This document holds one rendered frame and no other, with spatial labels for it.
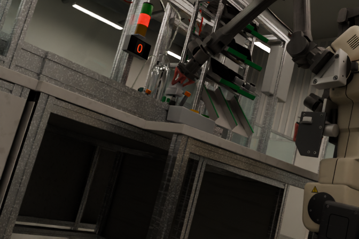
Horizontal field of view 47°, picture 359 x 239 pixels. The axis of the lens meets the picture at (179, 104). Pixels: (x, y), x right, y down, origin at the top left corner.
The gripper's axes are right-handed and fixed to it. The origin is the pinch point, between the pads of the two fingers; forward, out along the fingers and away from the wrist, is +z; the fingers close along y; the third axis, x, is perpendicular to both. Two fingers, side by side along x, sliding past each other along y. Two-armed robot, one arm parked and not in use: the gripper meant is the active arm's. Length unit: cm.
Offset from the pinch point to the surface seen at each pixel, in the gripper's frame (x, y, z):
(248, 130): 13.4, -48.0, -0.2
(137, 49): -13.4, 19.1, -1.5
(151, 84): -71, -55, 35
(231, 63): -82, -116, -4
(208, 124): 29.7, 2.1, -2.4
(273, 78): -75, -160, -14
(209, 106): 5.3, -21.5, 0.7
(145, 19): -22.4, 19.0, -12.5
